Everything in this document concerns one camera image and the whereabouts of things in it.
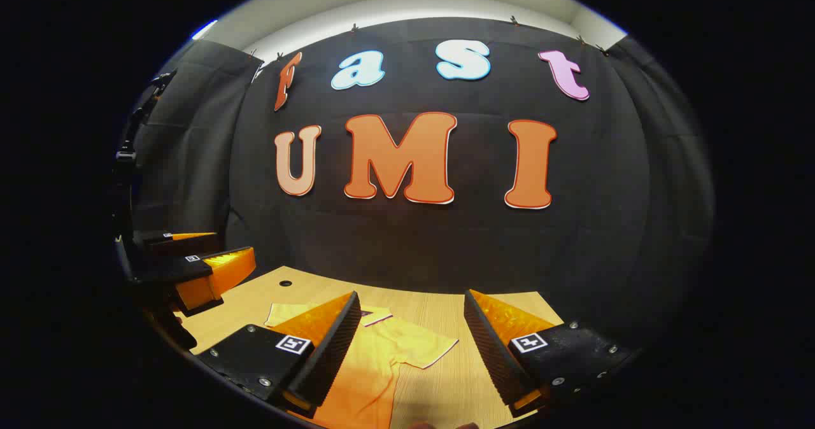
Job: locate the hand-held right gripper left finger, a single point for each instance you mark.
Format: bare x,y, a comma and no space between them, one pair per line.
331,352

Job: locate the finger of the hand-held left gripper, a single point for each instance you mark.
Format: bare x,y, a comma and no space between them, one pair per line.
162,270
178,243

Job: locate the orange T-shirt with striped collar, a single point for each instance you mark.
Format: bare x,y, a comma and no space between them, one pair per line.
375,378

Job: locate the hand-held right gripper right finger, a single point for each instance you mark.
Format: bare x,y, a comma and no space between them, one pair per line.
490,352

